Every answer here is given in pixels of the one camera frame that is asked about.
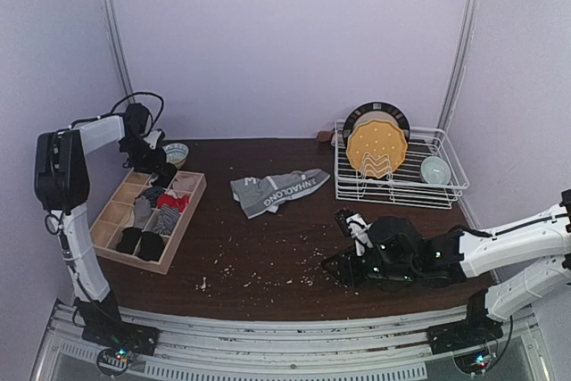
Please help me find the grey underwear white waistband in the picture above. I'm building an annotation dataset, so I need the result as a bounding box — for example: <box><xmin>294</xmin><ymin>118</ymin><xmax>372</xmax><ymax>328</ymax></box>
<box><xmin>133</xmin><ymin>196</ymin><xmax>153</xmax><ymax>229</ymax></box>

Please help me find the wooden compartment organizer box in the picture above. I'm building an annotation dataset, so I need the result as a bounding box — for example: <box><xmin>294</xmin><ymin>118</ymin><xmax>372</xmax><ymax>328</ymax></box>
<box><xmin>90</xmin><ymin>170</ymin><xmax>207</xmax><ymax>275</ymax></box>

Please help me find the black underwear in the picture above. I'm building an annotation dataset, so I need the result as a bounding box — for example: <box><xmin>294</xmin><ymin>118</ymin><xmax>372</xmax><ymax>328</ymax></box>
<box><xmin>150</xmin><ymin>162</ymin><xmax>178</xmax><ymax>188</ymax></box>
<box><xmin>115</xmin><ymin>227</ymin><xmax>142</xmax><ymax>254</ymax></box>
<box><xmin>137</xmin><ymin>231</ymin><xmax>165</xmax><ymax>261</ymax></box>

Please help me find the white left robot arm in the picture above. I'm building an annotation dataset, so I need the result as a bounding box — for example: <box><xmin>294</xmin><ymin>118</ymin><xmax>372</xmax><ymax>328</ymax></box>
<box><xmin>34</xmin><ymin>103</ymin><xmax>177</xmax><ymax>303</ymax></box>

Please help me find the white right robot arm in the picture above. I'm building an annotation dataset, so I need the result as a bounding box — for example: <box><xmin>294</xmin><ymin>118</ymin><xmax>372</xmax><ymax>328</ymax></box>
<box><xmin>321</xmin><ymin>191</ymin><xmax>570</xmax><ymax>325</ymax></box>

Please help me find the dark striped rolled underwear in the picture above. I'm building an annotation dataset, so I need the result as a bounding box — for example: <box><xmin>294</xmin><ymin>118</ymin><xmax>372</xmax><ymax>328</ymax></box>
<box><xmin>139</xmin><ymin>186</ymin><xmax>166</xmax><ymax>209</ymax></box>

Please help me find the pink beige rolled underwear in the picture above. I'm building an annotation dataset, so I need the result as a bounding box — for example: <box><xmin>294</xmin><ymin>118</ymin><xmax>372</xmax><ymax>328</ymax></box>
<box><xmin>171</xmin><ymin>175</ymin><xmax>197</xmax><ymax>194</ymax></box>

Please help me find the red rolled underwear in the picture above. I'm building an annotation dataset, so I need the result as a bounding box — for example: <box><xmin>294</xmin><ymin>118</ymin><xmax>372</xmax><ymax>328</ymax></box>
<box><xmin>156</xmin><ymin>194</ymin><xmax>190</xmax><ymax>213</ymax></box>

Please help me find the grey striped rolled underwear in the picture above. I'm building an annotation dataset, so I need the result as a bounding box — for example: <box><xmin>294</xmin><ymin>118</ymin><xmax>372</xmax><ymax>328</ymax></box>
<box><xmin>153</xmin><ymin>205</ymin><xmax>180</xmax><ymax>236</ymax></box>

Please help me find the black folded underwear in box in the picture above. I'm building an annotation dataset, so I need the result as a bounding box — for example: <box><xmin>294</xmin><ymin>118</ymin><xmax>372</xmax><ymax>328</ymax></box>
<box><xmin>115</xmin><ymin>227</ymin><xmax>142</xmax><ymax>254</ymax></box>

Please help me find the blue yellow patterned bowl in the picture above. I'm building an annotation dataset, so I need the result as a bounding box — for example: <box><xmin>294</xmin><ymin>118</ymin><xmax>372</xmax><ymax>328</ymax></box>
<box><xmin>162</xmin><ymin>143</ymin><xmax>189</xmax><ymax>170</ymax></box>

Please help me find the pale green glass bowl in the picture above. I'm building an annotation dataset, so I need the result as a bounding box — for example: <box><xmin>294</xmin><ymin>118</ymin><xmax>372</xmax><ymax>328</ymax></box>
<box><xmin>420</xmin><ymin>156</ymin><xmax>451</xmax><ymax>186</ymax></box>

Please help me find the yellow scalloped plate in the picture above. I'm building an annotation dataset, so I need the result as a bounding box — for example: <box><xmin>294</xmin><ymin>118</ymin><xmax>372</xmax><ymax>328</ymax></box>
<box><xmin>345</xmin><ymin>120</ymin><xmax>408</xmax><ymax>179</ymax></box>

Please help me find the brown cloth item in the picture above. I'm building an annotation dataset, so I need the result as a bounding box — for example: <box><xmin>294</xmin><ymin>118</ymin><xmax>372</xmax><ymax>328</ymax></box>
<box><xmin>316</xmin><ymin>130</ymin><xmax>335</xmax><ymax>144</ymax></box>

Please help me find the black rimmed plate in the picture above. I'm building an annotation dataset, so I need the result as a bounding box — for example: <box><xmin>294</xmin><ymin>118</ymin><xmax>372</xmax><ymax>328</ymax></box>
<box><xmin>342</xmin><ymin>102</ymin><xmax>410</xmax><ymax>144</ymax></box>

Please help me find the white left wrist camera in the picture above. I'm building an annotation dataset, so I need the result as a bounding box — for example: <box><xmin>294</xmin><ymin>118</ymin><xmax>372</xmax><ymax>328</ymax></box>
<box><xmin>144</xmin><ymin>129</ymin><xmax>165</xmax><ymax>150</ymax></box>

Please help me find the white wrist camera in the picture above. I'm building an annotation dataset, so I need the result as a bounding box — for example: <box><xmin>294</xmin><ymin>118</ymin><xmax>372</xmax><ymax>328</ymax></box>
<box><xmin>144</xmin><ymin>129</ymin><xmax>165</xmax><ymax>150</ymax></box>
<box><xmin>335</xmin><ymin>208</ymin><xmax>373</xmax><ymax>257</ymax></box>

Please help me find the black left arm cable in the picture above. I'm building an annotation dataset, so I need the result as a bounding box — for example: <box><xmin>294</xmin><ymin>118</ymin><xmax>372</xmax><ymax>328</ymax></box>
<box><xmin>66</xmin><ymin>91</ymin><xmax>165</xmax><ymax>137</ymax></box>

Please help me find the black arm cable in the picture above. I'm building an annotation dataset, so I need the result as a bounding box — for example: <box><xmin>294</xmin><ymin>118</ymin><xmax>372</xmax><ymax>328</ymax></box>
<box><xmin>66</xmin><ymin>91</ymin><xmax>165</xmax><ymax>137</ymax></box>
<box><xmin>454</xmin><ymin>225</ymin><xmax>505</xmax><ymax>242</ymax></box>

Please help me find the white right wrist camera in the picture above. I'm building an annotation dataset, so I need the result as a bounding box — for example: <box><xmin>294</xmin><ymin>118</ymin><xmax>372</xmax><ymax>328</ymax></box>
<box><xmin>335</xmin><ymin>208</ymin><xmax>373</xmax><ymax>257</ymax></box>

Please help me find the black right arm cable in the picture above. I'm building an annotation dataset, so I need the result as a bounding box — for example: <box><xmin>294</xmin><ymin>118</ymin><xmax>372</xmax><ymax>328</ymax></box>
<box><xmin>454</xmin><ymin>225</ymin><xmax>505</xmax><ymax>242</ymax></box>

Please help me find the white wire dish rack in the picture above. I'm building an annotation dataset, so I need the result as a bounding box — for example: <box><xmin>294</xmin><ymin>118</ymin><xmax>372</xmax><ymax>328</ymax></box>
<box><xmin>333</xmin><ymin>120</ymin><xmax>469</xmax><ymax>210</ymax></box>

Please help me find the aluminium rail front frame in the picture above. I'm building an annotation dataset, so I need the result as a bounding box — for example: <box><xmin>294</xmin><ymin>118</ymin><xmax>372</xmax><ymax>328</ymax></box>
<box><xmin>30</xmin><ymin>303</ymin><xmax>557</xmax><ymax>380</ymax></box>

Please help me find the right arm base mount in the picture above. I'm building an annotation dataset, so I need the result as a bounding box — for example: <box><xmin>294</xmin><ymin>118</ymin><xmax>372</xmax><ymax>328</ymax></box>
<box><xmin>426</xmin><ymin>290</ymin><xmax>503</xmax><ymax>377</ymax></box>

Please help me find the left aluminium corner post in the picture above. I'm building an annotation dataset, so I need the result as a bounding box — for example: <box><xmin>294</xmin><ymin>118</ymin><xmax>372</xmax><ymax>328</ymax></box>
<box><xmin>100</xmin><ymin>0</ymin><xmax>133</xmax><ymax>96</ymax></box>

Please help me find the aluminium corner post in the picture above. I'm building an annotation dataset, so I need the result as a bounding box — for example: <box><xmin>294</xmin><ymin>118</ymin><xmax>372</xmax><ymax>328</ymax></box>
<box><xmin>100</xmin><ymin>0</ymin><xmax>133</xmax><ymax>96</ymax></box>
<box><xmin>437</xmin><ymin>0</ymin><xmax>480</xmax><ymax>131</ymax></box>

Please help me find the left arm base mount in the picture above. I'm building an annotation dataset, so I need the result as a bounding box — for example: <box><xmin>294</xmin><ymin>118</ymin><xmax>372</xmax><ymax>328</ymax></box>
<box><xmin>72</xmin><ymin>294</ymin><xmax>160</xmax><ymax>376</ymax></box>

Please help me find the right aluminium corner post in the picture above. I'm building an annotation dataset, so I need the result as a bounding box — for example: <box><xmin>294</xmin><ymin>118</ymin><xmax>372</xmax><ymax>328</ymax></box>
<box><xmin>437</xmin><ymin>0</ymin><xmax>480</xmax><ymax>131</ymax></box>

